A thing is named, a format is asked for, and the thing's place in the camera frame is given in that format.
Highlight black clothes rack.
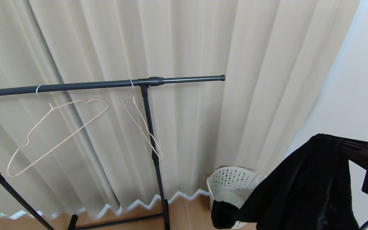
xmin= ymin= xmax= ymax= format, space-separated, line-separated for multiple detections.
xmin=0 ymin=75 xmax=226 ymax=230

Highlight pink clothes hanger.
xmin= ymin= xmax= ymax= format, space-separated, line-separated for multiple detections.
xmin=7 ymin=85 xmax=109 ymax=178
xmin=124 ymin=79 xmax=164 ymax=161

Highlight heap of clothes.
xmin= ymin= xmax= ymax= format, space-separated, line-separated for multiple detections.
xmin=211 ymin=201 xmax=240 ymax=230

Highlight white laundry basket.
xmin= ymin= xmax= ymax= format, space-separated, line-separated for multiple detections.
xmin=207 ymin=166 xmax=267 ymax=229

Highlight beige curtain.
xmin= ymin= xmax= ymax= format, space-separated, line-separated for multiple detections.
xmin=0 ymin=0 xmax=360 ymax=221

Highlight black shorts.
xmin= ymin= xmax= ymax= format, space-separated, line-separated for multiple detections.
xmin=235 ymin=134 xmax=360 ymax=230

